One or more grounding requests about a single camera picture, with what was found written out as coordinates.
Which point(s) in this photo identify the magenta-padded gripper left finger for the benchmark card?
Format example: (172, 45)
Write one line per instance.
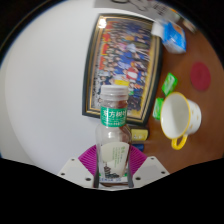
(75, 171)

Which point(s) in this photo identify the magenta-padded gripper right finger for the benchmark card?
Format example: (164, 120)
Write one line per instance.
(150, 170)

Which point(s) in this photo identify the clear green-labelled drink bottle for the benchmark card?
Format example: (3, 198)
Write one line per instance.
(113, 140)

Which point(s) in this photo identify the amber pump bottle yellow label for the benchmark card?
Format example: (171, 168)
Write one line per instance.
(139, 135)

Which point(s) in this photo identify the white mug with yellow rim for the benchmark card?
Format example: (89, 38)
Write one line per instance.
(176, 115)

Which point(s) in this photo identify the flat round red coaster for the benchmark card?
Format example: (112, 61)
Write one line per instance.
(200, 76)

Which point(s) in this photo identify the black-framed group picture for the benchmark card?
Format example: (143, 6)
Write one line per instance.
(123, 60)

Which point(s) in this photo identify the blue tissue pack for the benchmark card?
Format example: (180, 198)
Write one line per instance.
(173, 36)

